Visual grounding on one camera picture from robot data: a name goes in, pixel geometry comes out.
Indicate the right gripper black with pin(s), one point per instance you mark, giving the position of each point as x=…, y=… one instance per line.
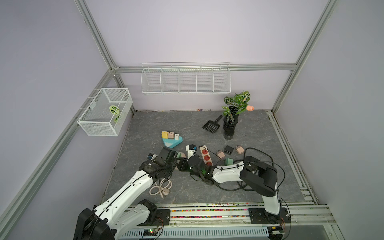
x=181, y=163

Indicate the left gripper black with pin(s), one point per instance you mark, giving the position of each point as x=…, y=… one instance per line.
x=174, y=162

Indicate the beige power strip red sockets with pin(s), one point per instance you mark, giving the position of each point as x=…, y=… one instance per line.
x=206, y=155

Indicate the pink USB charger plug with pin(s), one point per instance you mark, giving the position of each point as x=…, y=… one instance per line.
x=221, y=154
x=240, y=150

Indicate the green USB charger plug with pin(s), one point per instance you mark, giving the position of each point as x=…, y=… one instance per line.
x=229, y=161

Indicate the black USB charger plug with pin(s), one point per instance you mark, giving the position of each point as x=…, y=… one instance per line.
x=228, y=150

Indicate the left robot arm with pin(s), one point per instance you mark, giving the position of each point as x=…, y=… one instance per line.
x=109, y=220

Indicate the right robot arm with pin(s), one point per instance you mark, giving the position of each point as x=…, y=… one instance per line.
x=260, y=176

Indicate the teal triangular power socket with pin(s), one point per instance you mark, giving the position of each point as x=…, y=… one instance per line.
x=170, y=139

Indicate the black litter scoop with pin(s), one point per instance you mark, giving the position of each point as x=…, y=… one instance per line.
x=212, y=126

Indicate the black plant pot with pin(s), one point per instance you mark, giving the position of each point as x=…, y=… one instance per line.
x=230, y=127

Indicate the green artificial plant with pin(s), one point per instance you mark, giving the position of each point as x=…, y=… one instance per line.
x=235, y=105

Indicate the pink artificial tulip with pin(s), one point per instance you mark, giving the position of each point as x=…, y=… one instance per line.
x=250, y=108

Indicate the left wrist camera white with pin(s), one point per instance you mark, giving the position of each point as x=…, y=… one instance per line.
x=151, y=156

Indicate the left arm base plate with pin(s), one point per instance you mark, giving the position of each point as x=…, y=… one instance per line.
x=160, y=217

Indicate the white mesh wall basket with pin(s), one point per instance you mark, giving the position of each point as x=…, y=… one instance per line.
x=97, y=121

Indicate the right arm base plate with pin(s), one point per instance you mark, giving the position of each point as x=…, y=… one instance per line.
x=260, y=216

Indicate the white wire wall shelf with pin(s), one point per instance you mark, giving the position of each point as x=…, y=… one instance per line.
x=186, y=78

